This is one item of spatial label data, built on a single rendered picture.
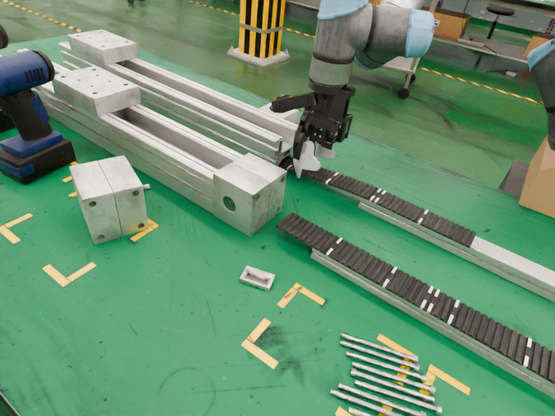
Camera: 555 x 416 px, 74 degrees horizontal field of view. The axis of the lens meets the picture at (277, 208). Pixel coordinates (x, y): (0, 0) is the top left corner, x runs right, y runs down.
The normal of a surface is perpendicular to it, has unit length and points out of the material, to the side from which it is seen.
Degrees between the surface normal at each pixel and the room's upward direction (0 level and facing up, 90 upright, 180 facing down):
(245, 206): 90
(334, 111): 90
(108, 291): 0
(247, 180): 0
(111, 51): 90
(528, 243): 0
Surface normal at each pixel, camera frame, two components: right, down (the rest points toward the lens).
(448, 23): -0.52, 0.48
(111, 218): 0.55, 0.57
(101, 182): 0.11, -0.77
